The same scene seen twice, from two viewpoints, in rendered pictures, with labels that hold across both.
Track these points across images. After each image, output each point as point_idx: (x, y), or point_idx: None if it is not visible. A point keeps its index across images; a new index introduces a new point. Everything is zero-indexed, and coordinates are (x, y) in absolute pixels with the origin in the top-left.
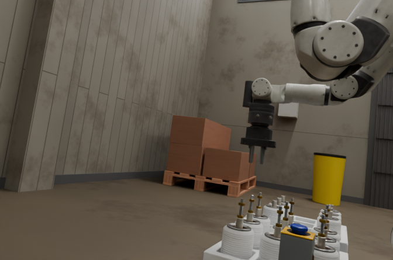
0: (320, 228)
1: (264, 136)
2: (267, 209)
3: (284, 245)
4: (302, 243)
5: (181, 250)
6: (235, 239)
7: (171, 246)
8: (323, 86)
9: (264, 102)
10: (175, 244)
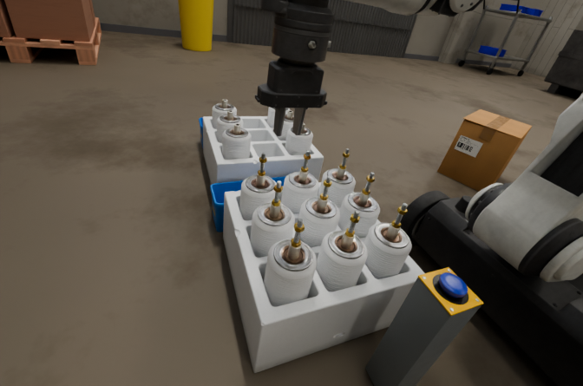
0: (331, 172)
1: (313, 87)
2: (233, 141)
3: (448, 323)
4: (470, 311)
5: (119, 239)
6: (304, 282)
7: (95, 239)
8: None
9: (323, 7)
10: (97, 228)
